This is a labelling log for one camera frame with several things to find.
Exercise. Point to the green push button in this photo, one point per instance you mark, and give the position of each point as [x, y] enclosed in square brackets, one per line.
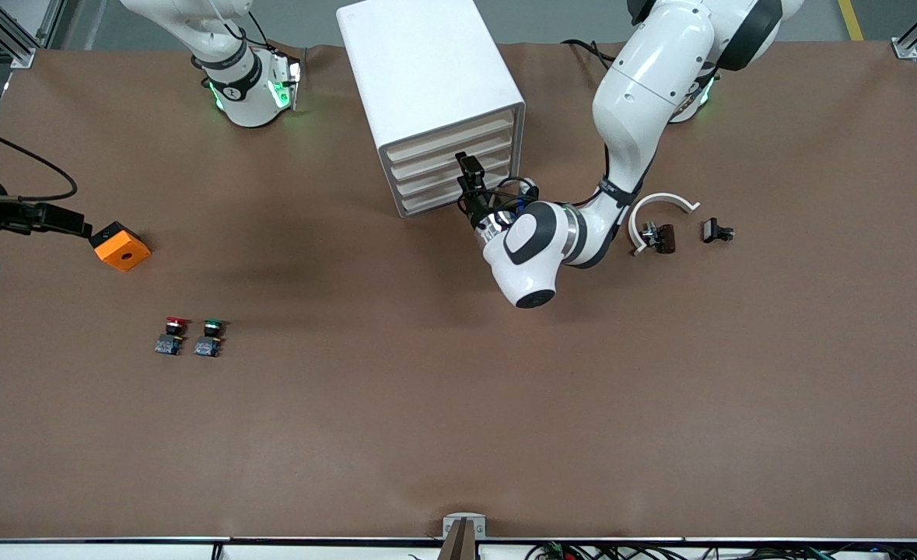
[208, 346]

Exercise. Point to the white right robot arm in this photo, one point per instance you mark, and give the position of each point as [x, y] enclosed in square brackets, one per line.
[244, 93]

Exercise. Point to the grey metal table bracket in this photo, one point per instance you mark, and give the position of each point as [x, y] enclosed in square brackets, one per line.
[464, 516]

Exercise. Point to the black small component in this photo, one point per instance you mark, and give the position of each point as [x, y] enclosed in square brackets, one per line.
[711, 230]

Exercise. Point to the red push button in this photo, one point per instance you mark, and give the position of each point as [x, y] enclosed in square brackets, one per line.
[169, 342]

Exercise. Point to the brown wedge post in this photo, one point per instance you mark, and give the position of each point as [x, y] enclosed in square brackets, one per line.
[462, 544]

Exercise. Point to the white curved clamp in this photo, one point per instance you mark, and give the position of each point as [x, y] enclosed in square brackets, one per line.
[634, 222]

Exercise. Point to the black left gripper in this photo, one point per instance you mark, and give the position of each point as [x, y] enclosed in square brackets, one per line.
[477, 204]

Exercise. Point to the yellow floor tape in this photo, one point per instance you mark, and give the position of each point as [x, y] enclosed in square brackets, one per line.
[851, 19]

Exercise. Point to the orange black button box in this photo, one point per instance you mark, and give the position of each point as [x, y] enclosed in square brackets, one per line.
[124, 253]

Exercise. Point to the brown table cover sheet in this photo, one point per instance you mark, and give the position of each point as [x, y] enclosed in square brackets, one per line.
[458, 389]

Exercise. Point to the brown metal small component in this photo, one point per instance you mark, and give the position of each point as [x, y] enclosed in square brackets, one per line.
[664, 237]

